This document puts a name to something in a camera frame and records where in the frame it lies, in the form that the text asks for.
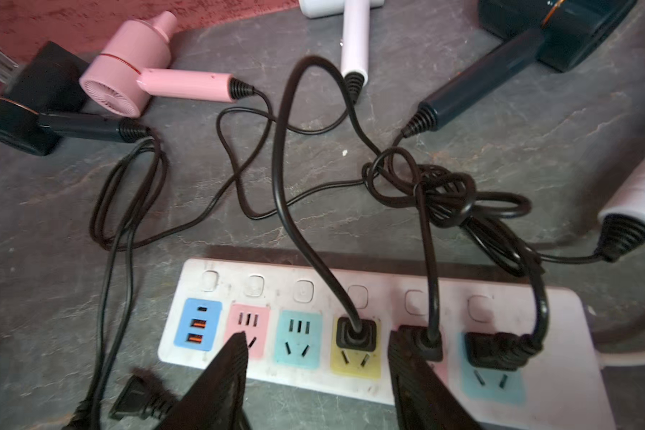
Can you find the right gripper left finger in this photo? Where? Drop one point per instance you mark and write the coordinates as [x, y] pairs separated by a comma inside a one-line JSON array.
[[215, 401]]

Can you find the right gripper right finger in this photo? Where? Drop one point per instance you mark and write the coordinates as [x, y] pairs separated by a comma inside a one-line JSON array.
[[421, 399]]

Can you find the white power strip coloured sockets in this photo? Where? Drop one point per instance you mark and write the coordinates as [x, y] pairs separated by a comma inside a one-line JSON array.
[[290, 319]]

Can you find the white round hair dryer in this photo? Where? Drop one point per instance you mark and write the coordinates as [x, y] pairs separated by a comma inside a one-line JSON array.
[[623, 218]]

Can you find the dark green hair dryer back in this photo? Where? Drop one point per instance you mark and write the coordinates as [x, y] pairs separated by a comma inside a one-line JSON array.
[[559, 34]]

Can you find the black hair dryer far left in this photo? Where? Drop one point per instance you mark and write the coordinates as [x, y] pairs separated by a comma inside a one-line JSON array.
[[43, 103]]

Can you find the pink hair dryer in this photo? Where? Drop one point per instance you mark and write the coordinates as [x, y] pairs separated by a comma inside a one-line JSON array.
[[133, 68]]

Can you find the white square hair dryer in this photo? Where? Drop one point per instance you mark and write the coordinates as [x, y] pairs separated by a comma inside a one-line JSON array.
[[354, 57]]

